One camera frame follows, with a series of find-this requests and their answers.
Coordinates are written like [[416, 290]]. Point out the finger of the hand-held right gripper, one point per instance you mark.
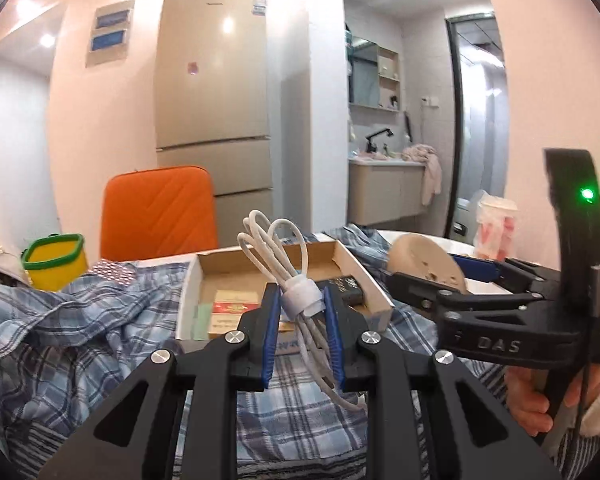
[[480, 267], [415, 290]]

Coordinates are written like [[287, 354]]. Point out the beige cloth pile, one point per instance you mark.
[[0, 265]]

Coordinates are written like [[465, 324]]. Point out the green card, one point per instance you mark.
[[201, 322]]

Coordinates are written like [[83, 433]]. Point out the black faucet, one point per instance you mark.
[[371, 142]]

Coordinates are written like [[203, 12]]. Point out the yellow container with green rim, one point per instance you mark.
[[55, 272]]

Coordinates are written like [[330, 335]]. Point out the pink patterned cloth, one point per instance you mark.
[[112, 270]]

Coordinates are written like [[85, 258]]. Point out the bathroom wall outlet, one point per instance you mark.
[[429, 101]]

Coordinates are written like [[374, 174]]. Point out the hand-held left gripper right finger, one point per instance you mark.
[[336, 340]]

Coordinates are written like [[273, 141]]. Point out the fridge energy label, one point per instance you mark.
[[260, 4]]

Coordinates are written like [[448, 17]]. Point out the person's right hand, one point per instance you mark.
[[525, 395]]

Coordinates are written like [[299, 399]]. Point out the beige refrigerator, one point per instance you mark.
[[210, 85]]

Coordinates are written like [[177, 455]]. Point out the orange quilted chair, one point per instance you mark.
[[155, 215]]

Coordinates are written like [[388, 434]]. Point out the black framed glass door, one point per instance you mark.
[[457, 110]]

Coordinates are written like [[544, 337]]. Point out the pink fridge sticker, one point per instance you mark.
[[193, 67]]

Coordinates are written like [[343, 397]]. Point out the red and gold cigarette pack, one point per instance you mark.
[[235, 310]]

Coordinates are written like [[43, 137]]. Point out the pink towel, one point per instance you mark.
[[430, 170]]

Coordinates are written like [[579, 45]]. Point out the black small box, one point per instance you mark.
[[350, 287]]

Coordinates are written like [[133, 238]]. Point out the blue plaid shirt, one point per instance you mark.
[[80, 360]]

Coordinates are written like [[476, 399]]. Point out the cardboard box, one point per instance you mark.
[[240, 272]]

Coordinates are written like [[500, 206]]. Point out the bathroom mirror cabinet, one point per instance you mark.
[[367, 72]]

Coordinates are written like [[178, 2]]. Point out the beige round disc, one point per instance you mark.
[[420, 257]]

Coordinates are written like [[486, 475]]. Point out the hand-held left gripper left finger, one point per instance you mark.
[[270, 340]]

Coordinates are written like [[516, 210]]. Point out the wall electrical panel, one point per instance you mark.
[[110, 32]]

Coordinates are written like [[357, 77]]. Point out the bathroom vanity cabinet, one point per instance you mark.
[[385, 192]]

